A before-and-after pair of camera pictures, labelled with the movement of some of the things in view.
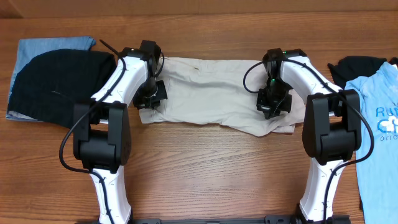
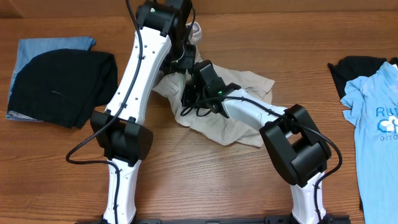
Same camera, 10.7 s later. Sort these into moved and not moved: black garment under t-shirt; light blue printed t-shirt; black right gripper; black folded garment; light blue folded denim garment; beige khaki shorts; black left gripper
Moved: black left gripper; black right gripper; beige khaki shorts
Not moved: light blue printed t-shirt; black garment under t-shirt; black folded garment; light blue folded denim garment
